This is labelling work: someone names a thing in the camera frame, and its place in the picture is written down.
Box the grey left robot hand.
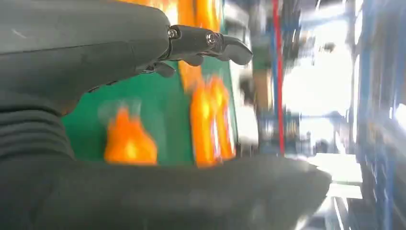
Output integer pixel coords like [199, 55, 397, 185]
[0, 0, 332, 230]

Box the orange drink bottle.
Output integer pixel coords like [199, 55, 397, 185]
[98, 98, 158, 166]
[177, 0, 223, 93]
[209, 75, 237, 161]
[190, 78, 220, 168]

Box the green table mat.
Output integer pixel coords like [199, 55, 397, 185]
[62, 57, 239, 167]

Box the white desk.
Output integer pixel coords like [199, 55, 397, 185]
[226, 0, 259, 154]

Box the brown cardboard box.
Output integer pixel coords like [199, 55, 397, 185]
[253, 69, 274, 112]

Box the red pole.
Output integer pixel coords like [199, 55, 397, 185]
[272, 0, 285, 156]

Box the blue metal rack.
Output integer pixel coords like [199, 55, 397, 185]
[253, 0, 406, 230]

